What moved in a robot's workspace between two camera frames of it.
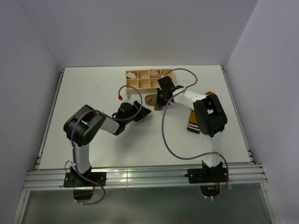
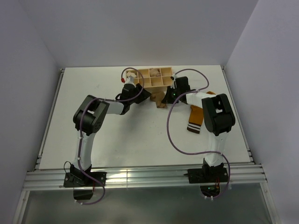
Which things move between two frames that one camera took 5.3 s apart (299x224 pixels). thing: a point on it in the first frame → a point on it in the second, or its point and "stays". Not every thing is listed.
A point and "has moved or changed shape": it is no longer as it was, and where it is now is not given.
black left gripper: [143, 112] → [143, 95]
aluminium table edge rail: [45, 138] stays
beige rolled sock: [154, 73] stays
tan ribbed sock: [151, 100] has moved or changed shape
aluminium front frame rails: [155, 176] stays
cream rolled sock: [130, 75] stays
